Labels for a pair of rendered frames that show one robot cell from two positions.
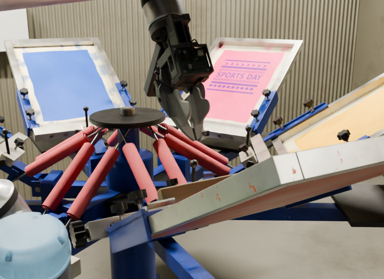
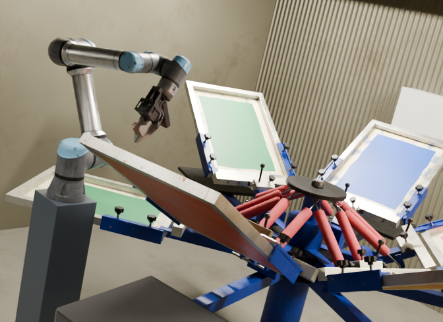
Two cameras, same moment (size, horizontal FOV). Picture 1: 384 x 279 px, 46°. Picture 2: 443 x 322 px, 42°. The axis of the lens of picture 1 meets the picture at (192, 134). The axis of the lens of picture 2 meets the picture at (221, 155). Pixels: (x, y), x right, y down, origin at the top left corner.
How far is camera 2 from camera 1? 1.99 m
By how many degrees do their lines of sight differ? 60
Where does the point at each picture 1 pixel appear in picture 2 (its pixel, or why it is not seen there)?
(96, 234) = not seen: hidden behind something
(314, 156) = (95, 140)
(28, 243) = (68, 143)
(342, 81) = not seen: outside the picture
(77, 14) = not seen: outside the picture
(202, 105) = (142, 128)
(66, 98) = (369, 179)
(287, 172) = (82, 139)
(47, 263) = (64, 151)
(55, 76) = (381, 160)
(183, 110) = (134, 127)
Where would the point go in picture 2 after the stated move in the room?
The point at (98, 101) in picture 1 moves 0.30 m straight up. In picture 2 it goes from (391, 193) to (406, 146)
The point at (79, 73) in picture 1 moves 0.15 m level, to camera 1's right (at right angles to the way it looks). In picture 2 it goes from (404, 166) to (420, 174)
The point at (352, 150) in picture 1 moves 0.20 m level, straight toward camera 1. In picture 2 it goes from (109, 148) to (45, 135)
